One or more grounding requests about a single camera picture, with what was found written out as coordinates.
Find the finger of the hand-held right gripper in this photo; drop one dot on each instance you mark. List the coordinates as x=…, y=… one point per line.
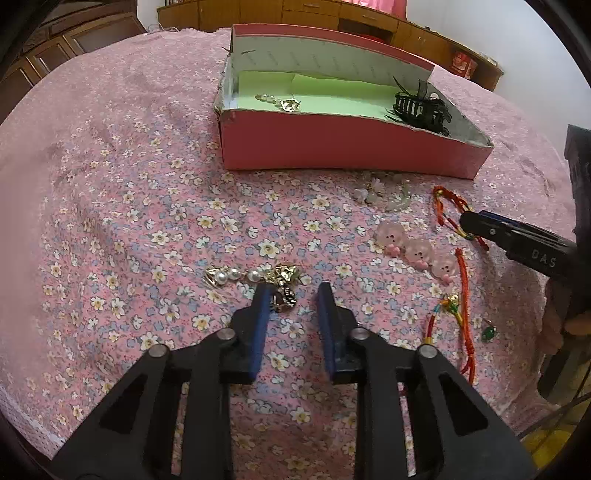
x=485, y=226

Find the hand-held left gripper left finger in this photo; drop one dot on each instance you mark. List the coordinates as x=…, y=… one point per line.
x=258, y=325

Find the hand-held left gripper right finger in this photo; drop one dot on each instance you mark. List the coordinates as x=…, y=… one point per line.
x=325, y=325

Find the pearl drop earrings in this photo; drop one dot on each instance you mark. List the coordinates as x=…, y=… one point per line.
x=225, y=277

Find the pink bear hair clip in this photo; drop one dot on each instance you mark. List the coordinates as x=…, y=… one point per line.
x=391, y=236

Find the pink cardboard box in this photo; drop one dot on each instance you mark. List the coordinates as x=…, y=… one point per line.
x=323, y=143

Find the person's right hand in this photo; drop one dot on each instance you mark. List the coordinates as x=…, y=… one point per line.
x=579, y=326

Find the black hair claw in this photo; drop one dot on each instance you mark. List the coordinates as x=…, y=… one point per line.
x=411, y=108

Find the red gift box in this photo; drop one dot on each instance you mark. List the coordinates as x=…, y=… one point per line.
x=464, y=63

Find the pink floral bedsheet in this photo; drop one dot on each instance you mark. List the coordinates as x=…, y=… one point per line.
x=138, y=207

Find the red cloth in cabinet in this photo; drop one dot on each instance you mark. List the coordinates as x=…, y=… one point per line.
x=369, y=38

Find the pearl and gold earring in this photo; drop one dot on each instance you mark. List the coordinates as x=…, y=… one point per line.
x=289, y=105

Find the pink and white curtain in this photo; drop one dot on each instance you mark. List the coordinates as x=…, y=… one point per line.
x=388, y=7

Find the long wooden cabinet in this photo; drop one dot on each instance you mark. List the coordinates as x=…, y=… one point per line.
x=314, y=14

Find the dark wooden wardrobe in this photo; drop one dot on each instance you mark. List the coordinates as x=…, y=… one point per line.
x=55, y=55

